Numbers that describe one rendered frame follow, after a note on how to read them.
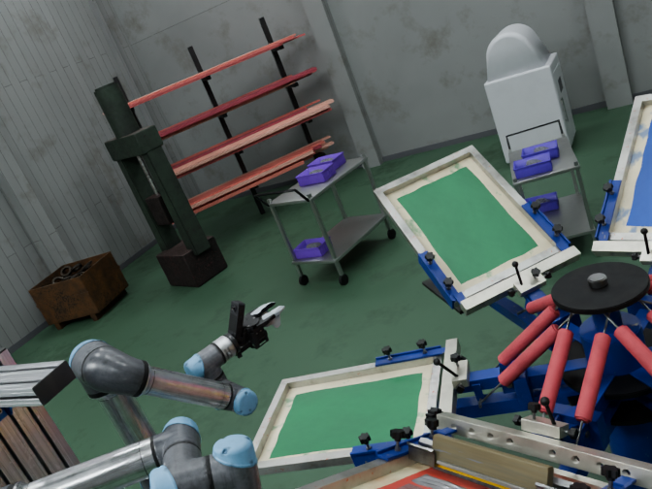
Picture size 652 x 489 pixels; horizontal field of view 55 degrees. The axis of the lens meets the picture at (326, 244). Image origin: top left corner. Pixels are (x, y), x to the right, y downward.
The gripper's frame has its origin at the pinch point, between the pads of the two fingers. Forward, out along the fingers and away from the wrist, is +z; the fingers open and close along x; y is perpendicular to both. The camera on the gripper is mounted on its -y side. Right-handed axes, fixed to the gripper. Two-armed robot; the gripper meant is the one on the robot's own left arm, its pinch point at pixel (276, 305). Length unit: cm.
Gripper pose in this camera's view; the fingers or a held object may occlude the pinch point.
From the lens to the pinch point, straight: 205.9
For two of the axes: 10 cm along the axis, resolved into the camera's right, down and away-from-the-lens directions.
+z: 7.1, -4.8, 5.2
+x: 6.5, 1.7, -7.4
